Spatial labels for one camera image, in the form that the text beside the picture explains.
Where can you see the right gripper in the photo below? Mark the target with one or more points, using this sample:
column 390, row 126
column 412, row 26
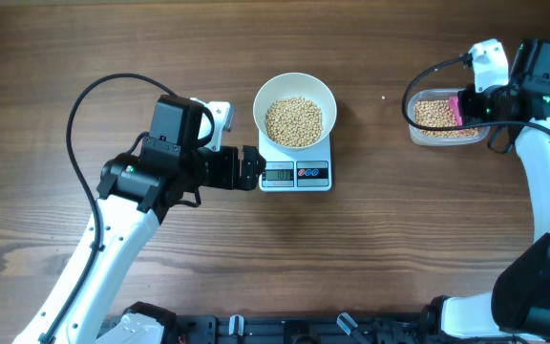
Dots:
column 467, row 102

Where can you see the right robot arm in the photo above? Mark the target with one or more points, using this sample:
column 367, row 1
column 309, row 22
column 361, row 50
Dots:
column 519, row 303

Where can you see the clear plastic container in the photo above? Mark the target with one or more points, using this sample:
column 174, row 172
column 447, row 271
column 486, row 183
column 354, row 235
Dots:
column 420, row 139

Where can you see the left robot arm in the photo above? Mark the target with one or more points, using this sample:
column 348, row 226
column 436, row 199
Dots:
column 182, row 152

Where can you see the soybeans in white bowl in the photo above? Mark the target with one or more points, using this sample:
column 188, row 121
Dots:
column 294, row 122

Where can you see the white bowl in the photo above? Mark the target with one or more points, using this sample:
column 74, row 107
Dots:
column 295, row 85

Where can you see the pile of soybeans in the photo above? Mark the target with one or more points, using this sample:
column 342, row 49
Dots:
column 436, row 113

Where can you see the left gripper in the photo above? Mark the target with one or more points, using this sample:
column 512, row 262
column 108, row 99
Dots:
column 229, row 179

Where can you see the pink plastic scoop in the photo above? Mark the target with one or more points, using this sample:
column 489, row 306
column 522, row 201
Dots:
column 453, row 103

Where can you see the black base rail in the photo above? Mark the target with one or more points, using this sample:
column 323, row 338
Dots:
column 238, row 329

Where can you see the white digital kitchen scale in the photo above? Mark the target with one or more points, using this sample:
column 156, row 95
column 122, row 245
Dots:
column 305, row 170

